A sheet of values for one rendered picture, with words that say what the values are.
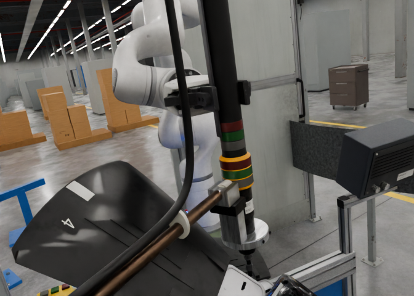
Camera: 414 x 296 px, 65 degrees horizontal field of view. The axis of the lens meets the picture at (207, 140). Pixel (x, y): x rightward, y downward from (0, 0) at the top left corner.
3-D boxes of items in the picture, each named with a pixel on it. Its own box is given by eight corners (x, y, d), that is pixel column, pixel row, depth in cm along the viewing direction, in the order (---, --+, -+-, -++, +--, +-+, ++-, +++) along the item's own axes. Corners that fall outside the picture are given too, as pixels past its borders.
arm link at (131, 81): (116, -25, 70) (116, 79, 55) (185, -6, 77) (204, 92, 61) (109, 9, 77) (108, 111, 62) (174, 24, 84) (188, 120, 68)
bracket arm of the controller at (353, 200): (344, 209, 103) (343, 201, 102) (336, 206, 106) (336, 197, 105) (397, 189, 111) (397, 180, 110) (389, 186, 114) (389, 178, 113)
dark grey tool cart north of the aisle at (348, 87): (358, 111, 659) (357, 66, 636) (329, 110, 714) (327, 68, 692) (371, 106, 683) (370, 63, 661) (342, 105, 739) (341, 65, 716)
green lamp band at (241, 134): (237, 142, 42) (236, 132, 41) (215, 141, 44) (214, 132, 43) (249, 134, 44) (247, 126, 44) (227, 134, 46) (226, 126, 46)
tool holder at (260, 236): (251, 264, 41) (242, 193, 39) (205, 252, 45) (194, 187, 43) (276, 228, 49) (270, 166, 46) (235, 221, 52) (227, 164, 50)
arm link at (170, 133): (206, 149, 114) (160, 157, 114) (203, 135, 125) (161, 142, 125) (180, -5, 92) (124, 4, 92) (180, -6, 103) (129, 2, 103)
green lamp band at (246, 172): (244, 180, 42) (243, 172, 42) (215, 178, 45) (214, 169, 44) (257, 169, 46) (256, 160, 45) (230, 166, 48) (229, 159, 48)
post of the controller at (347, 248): (345, 254, 107) (344, 200, 102) (339, 250, 110) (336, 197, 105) (353, 251, 108) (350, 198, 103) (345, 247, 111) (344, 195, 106)
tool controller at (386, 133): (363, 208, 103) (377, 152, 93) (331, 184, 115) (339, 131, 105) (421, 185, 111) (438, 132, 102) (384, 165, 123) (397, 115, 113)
